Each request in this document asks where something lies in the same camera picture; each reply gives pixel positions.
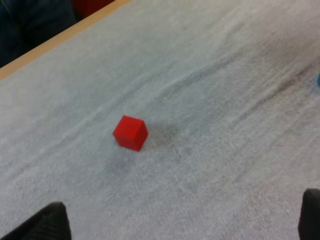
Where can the blue cube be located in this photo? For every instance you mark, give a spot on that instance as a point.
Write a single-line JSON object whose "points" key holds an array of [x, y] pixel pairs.
{"points": [[318, 80]]}

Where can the person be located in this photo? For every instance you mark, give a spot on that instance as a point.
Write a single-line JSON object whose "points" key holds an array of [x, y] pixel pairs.
{"points": [[30, 25]]}

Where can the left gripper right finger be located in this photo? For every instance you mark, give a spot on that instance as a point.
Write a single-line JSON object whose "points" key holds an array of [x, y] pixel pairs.
{"points": [[311, 215]]}

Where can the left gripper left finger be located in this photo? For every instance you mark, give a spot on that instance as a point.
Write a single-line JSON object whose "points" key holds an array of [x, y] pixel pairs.
{"points": [[42, 225]]}

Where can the red cube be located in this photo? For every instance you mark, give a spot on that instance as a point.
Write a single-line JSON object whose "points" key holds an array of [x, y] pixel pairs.
{"points": [[130, 133]]}

